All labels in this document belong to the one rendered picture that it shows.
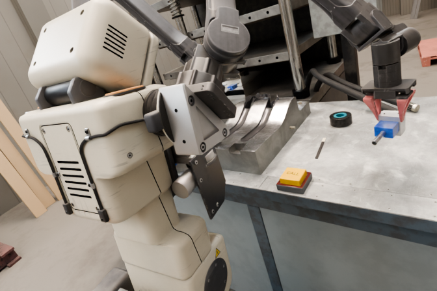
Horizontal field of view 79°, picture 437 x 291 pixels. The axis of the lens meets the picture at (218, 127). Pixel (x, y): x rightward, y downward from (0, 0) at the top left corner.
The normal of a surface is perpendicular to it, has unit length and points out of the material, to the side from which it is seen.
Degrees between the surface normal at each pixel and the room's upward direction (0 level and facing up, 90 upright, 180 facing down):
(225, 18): 56
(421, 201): 0
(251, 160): 90
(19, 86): 90
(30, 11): 90
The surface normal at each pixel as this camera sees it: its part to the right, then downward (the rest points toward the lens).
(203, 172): 0.85, -0.05
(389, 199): -0.28, -0.89
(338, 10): -0.61, 0.67
